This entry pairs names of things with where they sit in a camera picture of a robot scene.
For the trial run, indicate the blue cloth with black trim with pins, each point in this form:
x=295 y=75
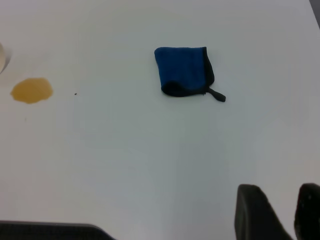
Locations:
x=182 y=67

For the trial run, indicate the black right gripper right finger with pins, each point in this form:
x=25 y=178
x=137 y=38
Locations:
x=310 y=212

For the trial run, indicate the brown coffee spill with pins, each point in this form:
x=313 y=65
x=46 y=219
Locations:
x=31 y=91

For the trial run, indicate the white paper coffee cup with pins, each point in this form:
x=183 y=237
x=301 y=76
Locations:
x=3 y=58

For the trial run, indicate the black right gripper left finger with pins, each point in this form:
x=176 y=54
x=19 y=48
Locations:
x=255 y=215

